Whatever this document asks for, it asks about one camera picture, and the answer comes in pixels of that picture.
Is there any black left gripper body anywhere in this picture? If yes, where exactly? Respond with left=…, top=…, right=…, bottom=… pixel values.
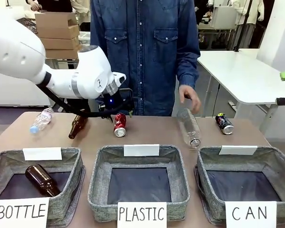
left=98, top=88, right=135, bottom=117

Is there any person's left forearm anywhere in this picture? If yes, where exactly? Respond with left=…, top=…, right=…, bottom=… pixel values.
left=175, top=45, right=201, bottom=86

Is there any crushed red can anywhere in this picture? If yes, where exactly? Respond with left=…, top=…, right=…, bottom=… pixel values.
left=113, top=113, right=128, bottom=138

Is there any grey basket labelled plastic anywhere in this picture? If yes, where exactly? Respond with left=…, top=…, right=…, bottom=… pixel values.
left=87, top=144, right=191, bottom=223

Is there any dark blue can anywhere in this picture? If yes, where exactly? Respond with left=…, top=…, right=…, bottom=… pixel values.
left=215, top=112, right=235, bottom=135

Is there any grey basket labelled bottle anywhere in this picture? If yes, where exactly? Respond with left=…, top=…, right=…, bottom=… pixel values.
left=0, top=147, right=86, bottom=227

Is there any grey basket labelled can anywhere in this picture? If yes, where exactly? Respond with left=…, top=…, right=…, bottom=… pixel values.
left=194, top=145, right=285, bottom=226

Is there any paper label reading can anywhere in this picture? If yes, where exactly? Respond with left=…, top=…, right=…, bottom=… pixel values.
left=224, top=200, right=277, bottom=228

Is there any person's left hand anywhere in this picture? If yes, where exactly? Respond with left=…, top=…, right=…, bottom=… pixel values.
left=179, top=84, right=201, bottom=113

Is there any white table leg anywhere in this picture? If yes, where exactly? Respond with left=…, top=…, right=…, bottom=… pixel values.
left=258, top=103, right=279, bottom=139

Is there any brown glass bottle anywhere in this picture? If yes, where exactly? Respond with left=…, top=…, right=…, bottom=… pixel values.
left=68, top=114, right=89, bottom=140
left=25, top=164, right=61, bottom=198

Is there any blank white card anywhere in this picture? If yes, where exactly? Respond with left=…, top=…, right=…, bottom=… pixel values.
left=123, top=143, right=161, bottom=157
left=22, top=147, right=63, bottom=161
left=218, top=145, right=258, bottom=156

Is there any white background table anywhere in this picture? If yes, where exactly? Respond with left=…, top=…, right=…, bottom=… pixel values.
left=196, top=48, right=285, bottom=105

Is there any person in denim shirt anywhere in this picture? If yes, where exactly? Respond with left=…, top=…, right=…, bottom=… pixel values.
left=90, top=0, right=201, bottom=117

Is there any large clear plastic bottle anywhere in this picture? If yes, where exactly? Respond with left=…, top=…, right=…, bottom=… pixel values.
left=176, top=108, right=202, bottom=150

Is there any black pole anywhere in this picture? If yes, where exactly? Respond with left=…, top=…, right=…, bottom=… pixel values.
left=233, top=0, right=253, bottom=51

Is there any small clear blue-capped plastic bottle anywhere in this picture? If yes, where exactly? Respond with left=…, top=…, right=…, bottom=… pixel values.
left=29, top=107, right=55, bottom=134

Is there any background person in white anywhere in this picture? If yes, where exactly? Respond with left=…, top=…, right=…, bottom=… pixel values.
left=229, top=0, right=266, bottom=49

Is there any flat cardboard box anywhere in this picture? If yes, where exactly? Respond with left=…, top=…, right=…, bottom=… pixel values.
left=44, top=48, right=80, bottom=60
left=36, top=24, right=80, bottom=40
left=39, top=36, right=80, bottom=51

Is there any white box appliance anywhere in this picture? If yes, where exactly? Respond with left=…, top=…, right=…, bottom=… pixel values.
left=212, top=5, right=239, bottom=29

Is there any white low cabinet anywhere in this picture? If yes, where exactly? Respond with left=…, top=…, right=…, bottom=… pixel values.
left=0, top=70, right=51, bottom=107

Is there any paper label reading plastic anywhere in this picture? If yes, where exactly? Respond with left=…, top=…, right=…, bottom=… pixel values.
left=116, top=201, right=168, bottom=228

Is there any open cardboard box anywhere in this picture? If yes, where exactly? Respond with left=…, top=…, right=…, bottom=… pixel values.
left=34, top=11, right=79, bottom=31

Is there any background person in black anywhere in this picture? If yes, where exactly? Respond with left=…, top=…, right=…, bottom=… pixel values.
left=25, top=0, right=73, bottom=13

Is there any paper label reading bottle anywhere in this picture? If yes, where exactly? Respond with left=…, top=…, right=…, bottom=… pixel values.
left=0, top=197, right=50, bottom=228

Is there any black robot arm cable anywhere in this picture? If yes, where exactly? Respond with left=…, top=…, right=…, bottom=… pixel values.
left=36, top=71, right=110, bottom=119

